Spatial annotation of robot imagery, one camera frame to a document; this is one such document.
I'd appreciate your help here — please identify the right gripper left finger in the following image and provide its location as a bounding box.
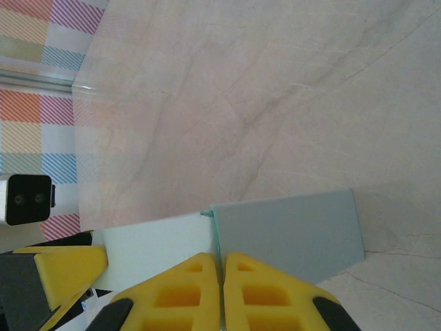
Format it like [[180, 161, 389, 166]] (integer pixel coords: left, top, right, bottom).
[[89, 251, 222, 331]]

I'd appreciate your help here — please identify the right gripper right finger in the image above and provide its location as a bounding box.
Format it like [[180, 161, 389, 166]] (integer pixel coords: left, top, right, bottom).
[[222, 252, 358, 331]]

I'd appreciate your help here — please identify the light blue paper box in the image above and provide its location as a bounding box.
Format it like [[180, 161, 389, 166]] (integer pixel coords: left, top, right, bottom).
[[92, 188, 367, 301]]

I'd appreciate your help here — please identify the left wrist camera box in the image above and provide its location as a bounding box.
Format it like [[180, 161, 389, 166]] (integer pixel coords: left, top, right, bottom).
[[0, 174, 57, 227]]

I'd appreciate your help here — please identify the aluminium frame post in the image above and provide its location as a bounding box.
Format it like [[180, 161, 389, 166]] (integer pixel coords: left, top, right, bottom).
[[0, 68, 76, 94]]

